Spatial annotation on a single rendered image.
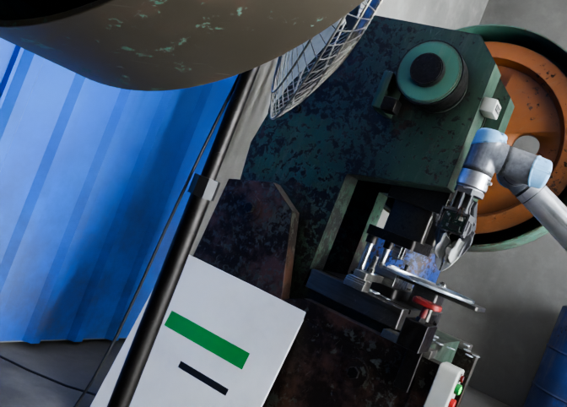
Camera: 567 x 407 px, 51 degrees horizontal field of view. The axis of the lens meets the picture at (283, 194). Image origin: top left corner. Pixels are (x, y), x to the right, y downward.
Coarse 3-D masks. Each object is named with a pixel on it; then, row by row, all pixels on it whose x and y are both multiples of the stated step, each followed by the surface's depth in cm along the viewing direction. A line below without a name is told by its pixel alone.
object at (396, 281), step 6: (378, 270) 183; (384, 270) 182; (384, 276) 182; (390, 276) 181; (396, 276) 180; (384, 282) 182; (390, 282) 181; (396, 282) 182; (402, 282) 188; (402, 288) 190
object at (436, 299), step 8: (408, 280) 179; (416, 288) 179; (424, 288) 176; (424, 296) 178; (432, 296) 177; (440, 296) 179; (448, 296) 173; (408, 304) 180; (416, 304) 179; (440, 304) 182; (464, 304) 170; (472, 304) 175; (432, 312) 177; (432, 320) 180
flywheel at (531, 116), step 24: (504, 48) 219; (504, 72) 221; (528, 72) 215; (552, 72) 209; (528, 96) 215; (552, 96) 210; (528, 120) 214; (552, 120) 210; (552, 144) 208; (504, 192) 213; (480, 216) 212; (504, 216) 208; (528, 216) 204
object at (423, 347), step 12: (408, 324) 148; (420, 324) 146; (432, 324) 154; (408, 336) 147; (420, 336) 146; (432, 336) 152; (408, 348) 146; (420, 348) 146; (408, 360) 154; (408, 372) 154; (396, 384) 154; (408, 384) 153
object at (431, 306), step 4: (416, 296) 149; (420, 296) 152; (412, 300) 149; (416, 300) 148; (420, 300) 147; (424, 300) 149; (420, 304) 147; (424, 304) 147; (428, 304) 146; (432, 304) 146; (436, 304) 150; (424, 308) 149; (428, 308) 146; (432, 308) 146; (436, 308) 146; (440, 308) 148; (420, 312) 149; (424, 312) 149; (420, 316) 149; (424, 316) 149
